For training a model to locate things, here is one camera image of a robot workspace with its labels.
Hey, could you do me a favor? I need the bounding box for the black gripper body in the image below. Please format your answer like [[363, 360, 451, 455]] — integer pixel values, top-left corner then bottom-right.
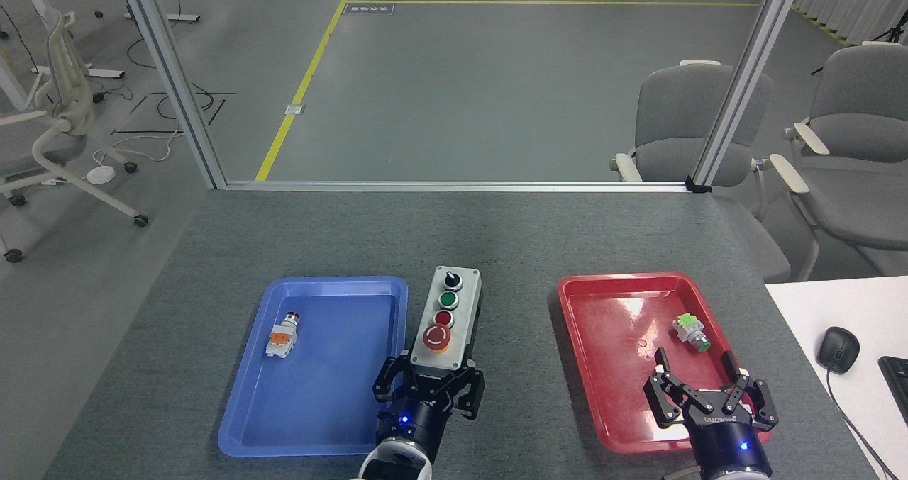
[[376, 386, 456, 461], [682, 388, 774, 480]]

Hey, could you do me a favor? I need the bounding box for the black floor cable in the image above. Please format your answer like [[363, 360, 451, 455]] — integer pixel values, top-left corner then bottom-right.
[[110, 37, 236, 135]]

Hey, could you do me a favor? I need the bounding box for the green push button switch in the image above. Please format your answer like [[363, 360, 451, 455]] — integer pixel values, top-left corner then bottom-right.
[[672, 313, 713, 354]]

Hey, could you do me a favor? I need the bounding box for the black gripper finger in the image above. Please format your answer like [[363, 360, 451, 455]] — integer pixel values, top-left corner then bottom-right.
[[372, 354, 418, 404], [438, 359, 487, 421], [719, 350, 780, 435], [643, 347, 707, 428]]

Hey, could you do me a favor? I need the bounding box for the white floor cable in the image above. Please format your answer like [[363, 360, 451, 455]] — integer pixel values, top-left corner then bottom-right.
[[92, 115, 187, 170]]

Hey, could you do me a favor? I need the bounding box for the blue plastic tray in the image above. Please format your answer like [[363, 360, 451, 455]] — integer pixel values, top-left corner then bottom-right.
[[217, 276, 410, 458]]

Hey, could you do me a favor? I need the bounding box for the white partition curtain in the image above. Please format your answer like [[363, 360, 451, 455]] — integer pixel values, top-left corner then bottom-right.
[[790, 0, 908, 46]]

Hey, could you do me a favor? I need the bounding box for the black computer mouse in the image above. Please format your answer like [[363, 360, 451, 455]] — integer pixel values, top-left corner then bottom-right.
[[816, 326, 861, 375]]

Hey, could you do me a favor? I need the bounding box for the black keyboard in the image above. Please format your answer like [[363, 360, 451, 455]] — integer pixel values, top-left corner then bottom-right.
[[877, 356, 908, 428]]

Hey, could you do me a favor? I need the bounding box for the black tripod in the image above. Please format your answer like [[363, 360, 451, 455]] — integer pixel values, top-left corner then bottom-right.
[[871, 9, 908, 45]]

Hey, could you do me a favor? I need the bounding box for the grey control box with buttons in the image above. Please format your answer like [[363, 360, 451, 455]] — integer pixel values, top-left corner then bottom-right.
[[409, 265, 482, 383]]

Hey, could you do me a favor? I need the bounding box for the push button switch orange block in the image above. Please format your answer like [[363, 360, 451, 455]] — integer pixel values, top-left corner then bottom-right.
[[265, 313, 301, 359]]

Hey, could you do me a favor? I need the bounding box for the grey armchair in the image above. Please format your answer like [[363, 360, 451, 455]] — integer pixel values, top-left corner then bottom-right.
[[611, 60, 818, 283], [769, 41, 908, 277]]

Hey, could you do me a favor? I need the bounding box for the white desk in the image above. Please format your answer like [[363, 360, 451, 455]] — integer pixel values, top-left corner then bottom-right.
[[765, 276, 908, 480]]

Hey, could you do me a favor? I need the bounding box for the silver aluminium post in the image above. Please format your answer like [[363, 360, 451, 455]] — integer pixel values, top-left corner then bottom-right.
[[687, 0, 808, 191], [113, 0, 228, 190]]

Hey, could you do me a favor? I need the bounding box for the white mesh office chair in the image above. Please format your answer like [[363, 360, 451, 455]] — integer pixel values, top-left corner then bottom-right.
[[0, 9, 150, 264]]

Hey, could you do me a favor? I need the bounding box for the black mouse cable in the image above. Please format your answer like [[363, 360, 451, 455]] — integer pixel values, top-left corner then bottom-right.
[[825, 370, 899, 480]]

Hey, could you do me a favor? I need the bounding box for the red plastic tray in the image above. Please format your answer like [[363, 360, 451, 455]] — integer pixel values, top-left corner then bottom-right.
[[557, 272, 771, 455]]

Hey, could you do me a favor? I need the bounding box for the silver aluminium rail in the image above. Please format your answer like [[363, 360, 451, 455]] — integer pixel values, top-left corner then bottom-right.
[[224, 179, 693, 194]]

